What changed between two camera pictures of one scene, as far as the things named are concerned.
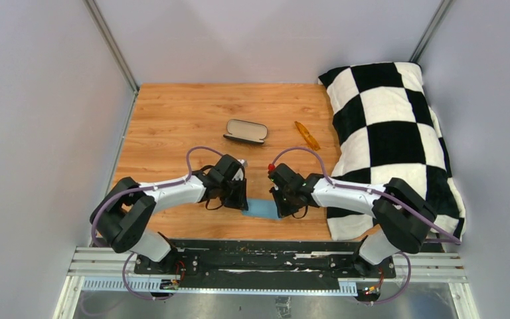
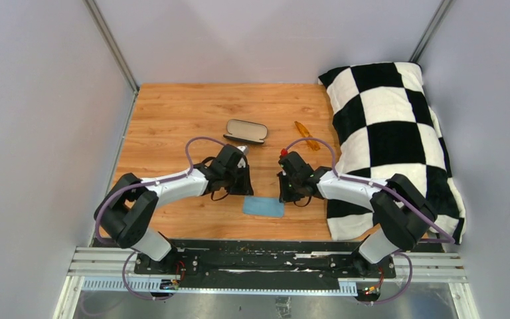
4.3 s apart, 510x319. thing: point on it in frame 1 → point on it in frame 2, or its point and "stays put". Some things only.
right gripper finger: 285,206 → 287,193
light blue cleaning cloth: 261,208 stays put
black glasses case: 246,131 stays put
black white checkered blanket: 384,129 stays put
